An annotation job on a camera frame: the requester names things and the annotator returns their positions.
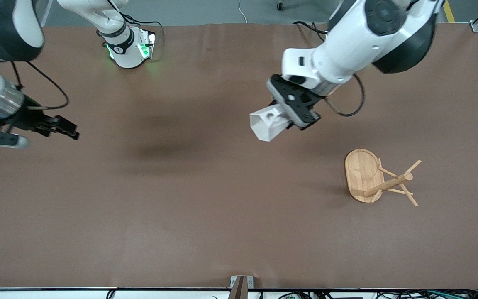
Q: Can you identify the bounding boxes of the white hexagonal cup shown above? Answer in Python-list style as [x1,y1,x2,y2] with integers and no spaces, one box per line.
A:
[249,104,293,142]

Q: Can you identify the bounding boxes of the wooden cup rack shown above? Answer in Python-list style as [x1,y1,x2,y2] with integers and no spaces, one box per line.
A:
[344,149,422,207]

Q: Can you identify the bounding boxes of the brown paper table cover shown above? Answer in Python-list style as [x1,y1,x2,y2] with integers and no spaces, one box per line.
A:
[0,23,478,290]

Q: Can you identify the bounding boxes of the black left arm base cable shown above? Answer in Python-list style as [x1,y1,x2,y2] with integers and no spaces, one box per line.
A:
[293,21,330,42]

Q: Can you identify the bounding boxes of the black arm base cable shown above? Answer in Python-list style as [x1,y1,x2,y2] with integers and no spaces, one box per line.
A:
[106,0,164,40]
[293,21,330,42]

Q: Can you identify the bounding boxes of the black right arm base cable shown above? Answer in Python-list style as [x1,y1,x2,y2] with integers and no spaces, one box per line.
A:
[106,0,164,40]

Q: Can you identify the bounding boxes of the tangled black cable bundle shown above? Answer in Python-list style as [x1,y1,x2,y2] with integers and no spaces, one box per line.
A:
[276,289,478,299]

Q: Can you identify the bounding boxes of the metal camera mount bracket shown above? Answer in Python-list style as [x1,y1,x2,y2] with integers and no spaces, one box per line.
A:
[230,275,254,299]

